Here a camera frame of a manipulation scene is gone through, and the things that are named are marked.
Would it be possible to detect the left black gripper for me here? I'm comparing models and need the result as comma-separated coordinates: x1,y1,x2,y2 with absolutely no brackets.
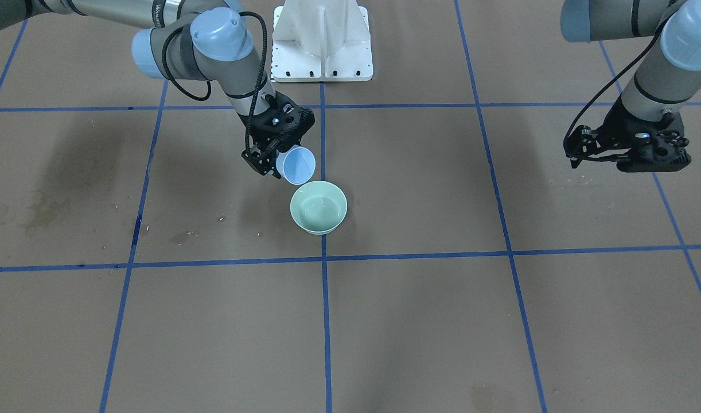
600,97,691,173

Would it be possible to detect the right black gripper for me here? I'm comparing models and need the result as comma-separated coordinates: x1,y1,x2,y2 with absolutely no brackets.
242,92,316,178

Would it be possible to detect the light blue plastic cup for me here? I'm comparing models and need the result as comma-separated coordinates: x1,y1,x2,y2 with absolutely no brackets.
275,145,316,185

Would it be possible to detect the mint green bowl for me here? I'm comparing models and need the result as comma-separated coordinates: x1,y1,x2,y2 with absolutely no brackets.
289,181,348,235

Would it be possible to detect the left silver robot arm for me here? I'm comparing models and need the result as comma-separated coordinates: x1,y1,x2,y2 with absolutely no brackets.
560,1,701,173

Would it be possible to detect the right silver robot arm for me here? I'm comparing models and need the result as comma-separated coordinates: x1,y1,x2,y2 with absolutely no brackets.
0,1,316,185

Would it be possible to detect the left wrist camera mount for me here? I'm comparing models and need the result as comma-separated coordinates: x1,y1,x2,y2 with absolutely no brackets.
563,125,619,169

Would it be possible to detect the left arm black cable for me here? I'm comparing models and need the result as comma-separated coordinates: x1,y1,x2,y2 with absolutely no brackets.
563,17,672,167

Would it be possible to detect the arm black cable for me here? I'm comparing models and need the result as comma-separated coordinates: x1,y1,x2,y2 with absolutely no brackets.
161,11,271,167
563,17,672,167

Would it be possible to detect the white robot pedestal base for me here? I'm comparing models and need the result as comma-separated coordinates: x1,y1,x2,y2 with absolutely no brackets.
270,1,374,82

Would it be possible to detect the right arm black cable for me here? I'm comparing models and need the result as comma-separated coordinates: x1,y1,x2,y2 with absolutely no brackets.
161,11,271,167

